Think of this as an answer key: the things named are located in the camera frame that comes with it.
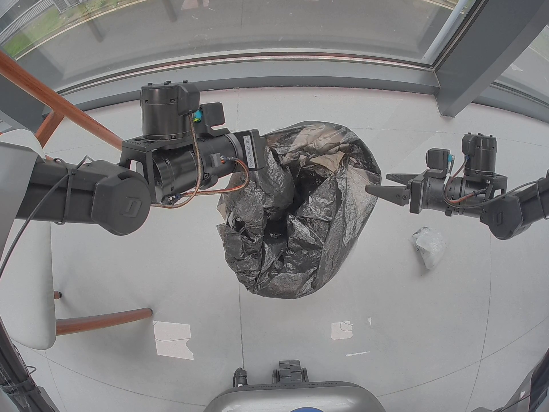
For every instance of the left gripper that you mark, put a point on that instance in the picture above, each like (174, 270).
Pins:
(214, 161)

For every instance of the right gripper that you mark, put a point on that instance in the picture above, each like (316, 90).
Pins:
(433, 193)

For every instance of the black plastic bag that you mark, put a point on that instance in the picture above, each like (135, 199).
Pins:
(326, 213)

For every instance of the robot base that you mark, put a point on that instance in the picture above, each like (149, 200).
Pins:
(296, 399)

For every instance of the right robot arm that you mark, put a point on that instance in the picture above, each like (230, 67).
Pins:
(506, 210)

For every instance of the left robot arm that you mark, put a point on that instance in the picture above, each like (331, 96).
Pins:
(116, 200)

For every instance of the crumpled clear plastic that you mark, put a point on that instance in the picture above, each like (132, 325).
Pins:
(431, 247)

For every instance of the window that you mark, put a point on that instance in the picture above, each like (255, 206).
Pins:
(274, 82)

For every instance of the white cushioned wooden chair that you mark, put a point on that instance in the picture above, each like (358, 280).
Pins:
(34, 311)

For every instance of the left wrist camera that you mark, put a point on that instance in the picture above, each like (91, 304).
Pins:
(212, 116)

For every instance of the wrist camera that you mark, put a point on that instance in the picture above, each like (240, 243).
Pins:
(212, 116)
(437, 159)

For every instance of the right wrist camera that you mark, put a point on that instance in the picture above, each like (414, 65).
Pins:
(437, 159)

